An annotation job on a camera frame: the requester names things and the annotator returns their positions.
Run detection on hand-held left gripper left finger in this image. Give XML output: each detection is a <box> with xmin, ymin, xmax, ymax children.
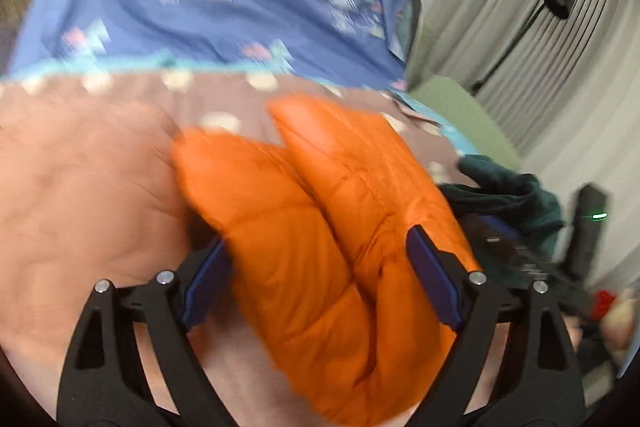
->
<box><xmin>57</xmin><ymin>238</ymin><xmax>232</xmax><ymax>427</ymax></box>

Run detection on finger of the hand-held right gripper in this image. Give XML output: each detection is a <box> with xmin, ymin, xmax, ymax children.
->
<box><xmin>462</xmin><ymin>213</ymin><xmax>518</xmax><ymax>258</ymax></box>

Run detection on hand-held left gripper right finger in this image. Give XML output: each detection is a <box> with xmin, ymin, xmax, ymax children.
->
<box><xmin>405</xmin><ymin>226</ymin><xmax>586</xmax><ymax>427</ymax></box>

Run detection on orange down jacket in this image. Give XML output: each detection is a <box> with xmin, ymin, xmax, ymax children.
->
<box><xmin>170</xmin><ymin>94</ymin><xmax>483</xmax><ymax>427</ymax></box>

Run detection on dark green garment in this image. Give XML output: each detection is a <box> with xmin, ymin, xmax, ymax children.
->
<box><xmin>439</xmin><ymin>155</ymin><xmax>566</xmax><ymax>280</ymax></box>

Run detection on cream plush toy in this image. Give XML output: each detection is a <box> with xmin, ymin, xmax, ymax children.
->
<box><xmin>592</xmin><ymin>284</ymin><xmax>638</xmax><ymax>363</ymax></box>

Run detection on grey curtain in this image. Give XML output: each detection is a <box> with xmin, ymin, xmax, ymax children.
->
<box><xmin>425</xmin><ymin>0</ymin><xmax>640</xmax><ymax>268</ymax></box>

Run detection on peach quilted jacket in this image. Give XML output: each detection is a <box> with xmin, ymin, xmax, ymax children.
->
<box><xmin>0</xmin><ymin>99</ymin><xmax>311</xmax><ymax>427</ymax></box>

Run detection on brown dotted bed sheet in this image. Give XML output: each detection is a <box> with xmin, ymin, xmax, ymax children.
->
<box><xmin>0</xmin><ymin>57</ymin><xmax>481</xmax><ymax>168</ymax></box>

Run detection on black floor lamp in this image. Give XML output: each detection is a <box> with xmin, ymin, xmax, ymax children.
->
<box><xmin>471</xmin><ymin>0</ymin><xmax>577</xmax><ymax>94</ymax></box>

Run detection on blue tree-printed sheet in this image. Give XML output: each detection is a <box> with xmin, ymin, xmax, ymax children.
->
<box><xmin>10</xmin><ymin>0</ymin><xmax>426</xmax><ymax>92</ymax></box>

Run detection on green upholstered bed frame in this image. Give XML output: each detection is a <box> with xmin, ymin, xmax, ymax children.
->
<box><xmin>407</xmin><ymin>76</ymin><xmax>523</xmax><ymax>170</ymax></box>

